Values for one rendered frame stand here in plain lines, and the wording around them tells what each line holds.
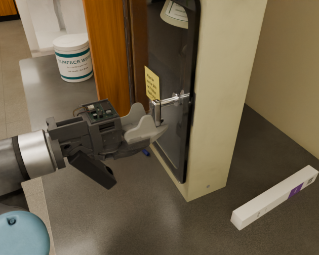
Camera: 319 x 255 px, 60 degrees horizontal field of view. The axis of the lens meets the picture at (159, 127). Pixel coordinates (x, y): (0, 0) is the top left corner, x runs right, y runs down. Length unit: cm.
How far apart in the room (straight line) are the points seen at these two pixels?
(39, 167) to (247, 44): 39
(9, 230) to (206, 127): 36
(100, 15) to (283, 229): 65
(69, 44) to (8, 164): 72
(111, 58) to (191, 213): 46
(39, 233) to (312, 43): 75
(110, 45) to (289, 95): 55
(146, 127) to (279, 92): 56
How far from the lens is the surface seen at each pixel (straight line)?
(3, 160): 47
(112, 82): 83
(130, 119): 54
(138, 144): 50
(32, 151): 47
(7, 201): 48
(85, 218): 67
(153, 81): 62
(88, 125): 47
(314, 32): 85
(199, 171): 62
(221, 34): 45
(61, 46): 112
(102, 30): 77
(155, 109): 51
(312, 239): 70
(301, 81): 89
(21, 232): 34
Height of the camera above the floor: 148
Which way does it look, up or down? 38 degrees down
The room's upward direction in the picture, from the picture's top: straight up
